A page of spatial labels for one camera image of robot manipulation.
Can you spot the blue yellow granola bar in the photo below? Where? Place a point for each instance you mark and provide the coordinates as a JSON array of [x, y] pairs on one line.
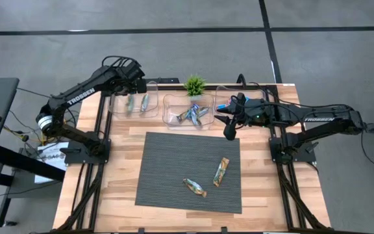
[[183, 116], [193, 113], [203, 112]]

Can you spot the white printed paper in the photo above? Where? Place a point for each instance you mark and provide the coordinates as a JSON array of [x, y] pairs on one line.
[[52, 152]]

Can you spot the dark grey woven mat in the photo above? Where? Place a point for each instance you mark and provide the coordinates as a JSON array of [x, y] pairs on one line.
[[174, 162]]

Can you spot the white label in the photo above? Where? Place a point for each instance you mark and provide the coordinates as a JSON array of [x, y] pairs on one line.
[[288, 84]]

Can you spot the white plant pot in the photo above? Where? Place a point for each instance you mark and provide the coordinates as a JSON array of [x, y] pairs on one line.
[[195, 97]]

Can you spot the small green artificial plant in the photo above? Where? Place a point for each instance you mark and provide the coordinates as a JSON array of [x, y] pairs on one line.
[[195, 85]]

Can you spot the black aluminium table frame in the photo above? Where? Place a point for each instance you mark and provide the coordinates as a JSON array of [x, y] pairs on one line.
[[174, 87]]

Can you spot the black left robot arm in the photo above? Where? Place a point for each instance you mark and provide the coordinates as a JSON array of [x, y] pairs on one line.
[[80, 96]]

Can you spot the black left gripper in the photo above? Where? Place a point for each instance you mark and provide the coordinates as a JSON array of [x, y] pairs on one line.
[[130, 76]]

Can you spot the brown green granola bar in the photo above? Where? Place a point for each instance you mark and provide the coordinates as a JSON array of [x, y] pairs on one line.
[[195, 187], [221, 171], [129, 104], [144, 103]]

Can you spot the black frame bracket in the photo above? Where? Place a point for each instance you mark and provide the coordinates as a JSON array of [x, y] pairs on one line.
[[224, 230], [141, 231]]

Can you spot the clear plastic bin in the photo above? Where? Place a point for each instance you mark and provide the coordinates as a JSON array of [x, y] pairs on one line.
[[170, 107], [151, 97], [222, 92]]

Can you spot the black power strip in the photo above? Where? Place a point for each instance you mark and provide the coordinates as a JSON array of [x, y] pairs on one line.
[[164, 80]]

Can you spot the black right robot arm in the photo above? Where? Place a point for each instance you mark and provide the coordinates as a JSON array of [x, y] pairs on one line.
[[320, 119]]

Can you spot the black desk frame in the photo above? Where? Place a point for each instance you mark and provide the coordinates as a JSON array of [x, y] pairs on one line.
[[28, 162]]

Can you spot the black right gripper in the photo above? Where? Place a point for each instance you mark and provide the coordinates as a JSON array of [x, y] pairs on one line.
[[255, 113]]

